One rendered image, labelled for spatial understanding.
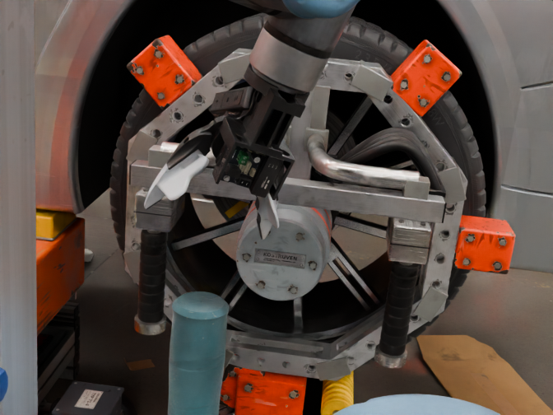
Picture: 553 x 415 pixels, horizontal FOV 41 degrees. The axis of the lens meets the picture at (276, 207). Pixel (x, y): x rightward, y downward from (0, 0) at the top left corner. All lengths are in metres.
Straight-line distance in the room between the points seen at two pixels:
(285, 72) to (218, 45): 0.49
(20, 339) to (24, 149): 0.05
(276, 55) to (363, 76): 0.40
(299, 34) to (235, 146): 0.13
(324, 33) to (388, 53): 0.48
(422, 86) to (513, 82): 0.28
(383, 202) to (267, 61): 0.31
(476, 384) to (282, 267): 1.58
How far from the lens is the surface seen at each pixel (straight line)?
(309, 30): 0.73
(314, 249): 1.05
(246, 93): 0.79
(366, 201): 0.97
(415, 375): 2.55
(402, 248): 0.97
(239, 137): 0.76
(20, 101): 0.19
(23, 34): 0.19
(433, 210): 0.98
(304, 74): 0.75
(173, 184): 0.81
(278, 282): 1.07
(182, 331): 1.15
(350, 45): 1.21
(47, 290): 1.53
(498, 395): 2.54
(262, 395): 1.32
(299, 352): 1.30
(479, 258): 1.22
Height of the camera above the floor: 1.25
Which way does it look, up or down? 18 degrees down
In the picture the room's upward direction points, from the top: 6 degrees clockwise
